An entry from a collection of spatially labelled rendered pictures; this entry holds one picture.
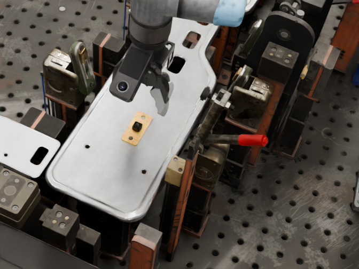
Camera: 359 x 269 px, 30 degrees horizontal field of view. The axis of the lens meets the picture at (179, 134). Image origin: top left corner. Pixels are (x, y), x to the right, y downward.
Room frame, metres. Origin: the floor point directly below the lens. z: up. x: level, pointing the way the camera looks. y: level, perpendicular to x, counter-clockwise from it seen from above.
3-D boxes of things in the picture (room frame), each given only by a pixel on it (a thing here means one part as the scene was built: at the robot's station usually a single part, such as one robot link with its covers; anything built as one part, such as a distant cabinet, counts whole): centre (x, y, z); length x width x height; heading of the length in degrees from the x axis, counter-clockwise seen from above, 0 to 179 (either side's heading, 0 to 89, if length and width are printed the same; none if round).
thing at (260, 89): (0.92, -0.14, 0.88); 0.11 x 0.09 x 0.37; 74
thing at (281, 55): (0.97, -0.18, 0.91); 0.07 x 0.05 x 0.42; 74
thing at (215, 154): (0.76, -0.07, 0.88); 0.07 x 0.06 x 0.35; 74
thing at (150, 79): (0.83, 0.08, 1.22); 0.09 x 0.08 x 0.12; 164
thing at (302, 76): (0.99, -0.25, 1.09); 0.10 x 0.01 x 0.01; 164
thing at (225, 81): (1.25, -0.05, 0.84); 0.13 x 0.05 x 0.29; 74
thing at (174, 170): (0.69, -0.01, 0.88); 0.04 x 0.04 x 0.36; 74
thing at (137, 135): (0.80, 0.09, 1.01); 0.08 x 0.04 x 0.01; 164
